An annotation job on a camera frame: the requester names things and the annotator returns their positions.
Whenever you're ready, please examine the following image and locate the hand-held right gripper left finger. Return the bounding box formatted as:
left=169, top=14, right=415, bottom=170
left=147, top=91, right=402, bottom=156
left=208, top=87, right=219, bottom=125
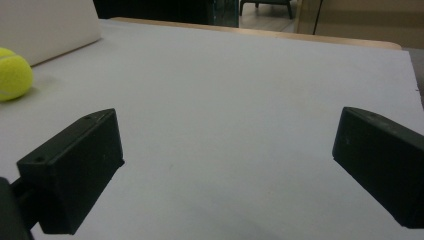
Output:
left=11, top=107, right=126, bottom=236

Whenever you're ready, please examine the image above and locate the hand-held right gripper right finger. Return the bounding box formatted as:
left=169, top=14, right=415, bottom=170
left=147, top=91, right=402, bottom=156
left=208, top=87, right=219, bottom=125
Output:
left=331, top=106, right=424, bottom=230

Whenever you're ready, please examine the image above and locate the yellow tennis ball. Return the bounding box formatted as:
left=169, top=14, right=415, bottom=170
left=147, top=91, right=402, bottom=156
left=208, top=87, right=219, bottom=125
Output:
left=0, top=47, right=35, bottom=103

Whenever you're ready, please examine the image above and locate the beige cabinet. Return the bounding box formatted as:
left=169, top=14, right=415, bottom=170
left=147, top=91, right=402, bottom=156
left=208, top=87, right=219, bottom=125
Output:
left=295, top=0, right=424, bottom=50

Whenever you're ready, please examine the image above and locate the white box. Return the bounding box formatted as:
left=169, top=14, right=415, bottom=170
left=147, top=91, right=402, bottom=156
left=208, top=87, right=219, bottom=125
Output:
left=0, top=0, right=103, bottom=67

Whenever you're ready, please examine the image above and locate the dark cabinet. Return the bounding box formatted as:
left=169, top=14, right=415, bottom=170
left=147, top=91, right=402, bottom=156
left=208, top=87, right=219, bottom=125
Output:
left=92, top=0, right=240, bottom=28

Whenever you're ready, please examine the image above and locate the dark chair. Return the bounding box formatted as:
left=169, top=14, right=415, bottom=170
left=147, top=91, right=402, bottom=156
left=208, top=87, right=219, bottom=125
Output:
left=238, top=0, right=295, bottom=20

